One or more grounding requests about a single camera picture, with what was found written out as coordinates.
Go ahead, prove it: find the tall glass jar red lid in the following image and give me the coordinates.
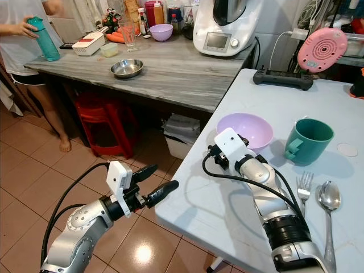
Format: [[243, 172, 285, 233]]
[[123, 0, 142, 21]]

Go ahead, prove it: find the pink round appliance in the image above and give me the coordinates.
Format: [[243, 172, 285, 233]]
[[297, 27, 349, 73]]

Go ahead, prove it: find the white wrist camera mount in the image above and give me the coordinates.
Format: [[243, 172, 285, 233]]
[[106, 160, 134, 217], [214, 127, 250, 166]]

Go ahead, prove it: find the dark glass jar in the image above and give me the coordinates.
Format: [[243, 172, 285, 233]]
[[167, 6, 184, 30]]

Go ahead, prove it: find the orange carrot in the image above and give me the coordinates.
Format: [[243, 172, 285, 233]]
[[105, 31, 127, 44]]

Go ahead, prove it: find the red plastic stool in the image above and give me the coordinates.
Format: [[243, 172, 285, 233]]
[[74, 93, 138, 159]]

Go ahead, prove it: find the teal water bottle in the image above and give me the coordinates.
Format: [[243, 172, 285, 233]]
[[27, 16, 61, 62]]

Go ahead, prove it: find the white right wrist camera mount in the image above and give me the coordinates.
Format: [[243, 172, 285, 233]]
[[214, 127, 250, 166]]

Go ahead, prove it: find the red canister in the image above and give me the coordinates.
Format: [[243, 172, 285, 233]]
[[144, 1, 157, 28]]

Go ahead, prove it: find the stainless steel bowl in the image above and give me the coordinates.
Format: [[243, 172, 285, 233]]
[[110, 59, 144, 79]]

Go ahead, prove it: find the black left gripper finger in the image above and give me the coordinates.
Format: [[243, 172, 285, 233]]
[[133, 164, 158, 184], [145, 180, 180, 208]]

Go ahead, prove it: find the person's left hand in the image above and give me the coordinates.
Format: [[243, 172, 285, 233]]
[[43, 0, 64, 16]]

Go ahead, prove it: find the teal plastic mug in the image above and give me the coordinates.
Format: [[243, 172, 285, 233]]
[[284, 118, 335, 166]]

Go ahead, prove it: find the small purple bowl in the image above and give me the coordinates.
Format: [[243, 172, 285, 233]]
[[149, 23, 174, 42]]

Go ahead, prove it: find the large purple plastic bowl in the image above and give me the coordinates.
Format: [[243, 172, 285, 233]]
[[217, 113, 274, 151]]

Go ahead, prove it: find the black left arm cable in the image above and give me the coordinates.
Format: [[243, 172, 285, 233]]
[[40, 162, 110, 273]]

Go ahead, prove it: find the white charger plug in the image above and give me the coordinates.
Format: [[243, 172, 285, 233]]
[[290, 28, 309, 40]]

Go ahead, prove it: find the person's right hand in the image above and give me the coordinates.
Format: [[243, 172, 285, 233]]
[[16, 20, 42, 38]]

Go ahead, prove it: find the white grater box red top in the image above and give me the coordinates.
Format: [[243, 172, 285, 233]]
[[71, 33, 109, 56]]

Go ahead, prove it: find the white storage bin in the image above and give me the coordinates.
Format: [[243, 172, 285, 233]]
[[165, 135, 197, 160]]

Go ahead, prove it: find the orange sauce bottle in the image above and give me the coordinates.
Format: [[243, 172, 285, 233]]
[[152, 1, 166, 26]]

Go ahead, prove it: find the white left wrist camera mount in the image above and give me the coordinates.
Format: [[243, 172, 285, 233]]
[[106, 160, 134, 217]]

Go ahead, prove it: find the orange and black device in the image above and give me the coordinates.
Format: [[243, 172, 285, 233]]
[[350, 67, 364, 99]]

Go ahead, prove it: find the clear drinking glass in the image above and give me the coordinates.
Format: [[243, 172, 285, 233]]
[[118, 19, 139, 52]]

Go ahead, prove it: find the small clear plastic container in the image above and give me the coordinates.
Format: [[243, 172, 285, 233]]
[[100, 43, 120, 57]]

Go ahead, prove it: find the small potted flower plant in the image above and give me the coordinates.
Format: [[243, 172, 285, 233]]
[[101, 8, 121, 32]]

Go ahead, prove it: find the silver metal spoon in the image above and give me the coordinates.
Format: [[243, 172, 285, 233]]
[[317, 180, 342, 273]]

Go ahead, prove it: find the white kitchen cooking machine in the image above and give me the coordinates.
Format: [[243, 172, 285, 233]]
[[192, 0, 264, 56]]

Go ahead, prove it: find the white metal table leg frame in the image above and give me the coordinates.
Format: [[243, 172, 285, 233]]
[[208, 256, 225, 273]]

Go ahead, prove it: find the white charger cable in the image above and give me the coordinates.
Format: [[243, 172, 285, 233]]
[[267, 31, 292, 70]]

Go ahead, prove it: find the silver metal fork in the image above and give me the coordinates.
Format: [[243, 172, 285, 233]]
[[296, 172, 315, 214]]

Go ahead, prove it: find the grey plastic bag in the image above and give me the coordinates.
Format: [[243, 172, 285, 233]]
[[162, 113, 202, 144]]

